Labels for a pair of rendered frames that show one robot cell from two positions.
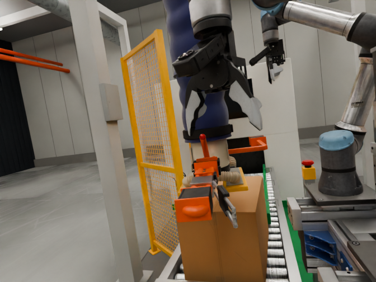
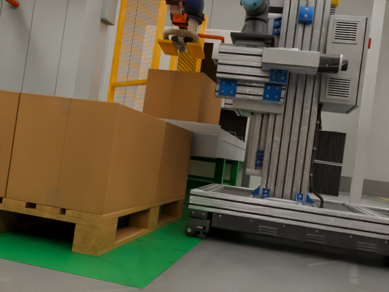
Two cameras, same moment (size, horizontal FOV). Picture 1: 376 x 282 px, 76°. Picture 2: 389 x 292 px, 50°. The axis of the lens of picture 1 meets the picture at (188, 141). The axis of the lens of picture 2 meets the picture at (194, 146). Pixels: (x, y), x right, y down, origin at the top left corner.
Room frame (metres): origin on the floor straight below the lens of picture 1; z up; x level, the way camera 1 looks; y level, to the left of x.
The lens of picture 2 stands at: (-1.70, -0.06, 0.39)
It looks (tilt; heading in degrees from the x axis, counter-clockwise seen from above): 1 degrees up; 356
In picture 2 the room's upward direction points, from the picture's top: 8 degrees clockwise
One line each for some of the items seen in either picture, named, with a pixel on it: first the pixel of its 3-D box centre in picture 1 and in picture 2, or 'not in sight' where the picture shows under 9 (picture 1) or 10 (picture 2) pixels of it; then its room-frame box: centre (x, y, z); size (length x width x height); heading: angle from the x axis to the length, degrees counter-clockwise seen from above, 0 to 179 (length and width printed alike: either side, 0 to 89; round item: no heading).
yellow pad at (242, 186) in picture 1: (233, 174); (196, 48); (1.11, -0.19, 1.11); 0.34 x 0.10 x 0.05; 171
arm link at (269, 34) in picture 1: (270, 37); not in sight; (1.22, -0.47, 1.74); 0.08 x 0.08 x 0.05
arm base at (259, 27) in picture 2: not in sight; (254, 30); (0.45, -0.45, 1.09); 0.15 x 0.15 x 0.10
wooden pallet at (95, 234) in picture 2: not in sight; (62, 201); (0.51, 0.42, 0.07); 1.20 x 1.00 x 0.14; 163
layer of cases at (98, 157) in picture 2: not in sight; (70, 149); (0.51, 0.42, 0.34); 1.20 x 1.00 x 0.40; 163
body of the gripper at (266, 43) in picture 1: (273, 53); not in sight; (1.22, -0.48, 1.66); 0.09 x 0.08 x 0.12; 75
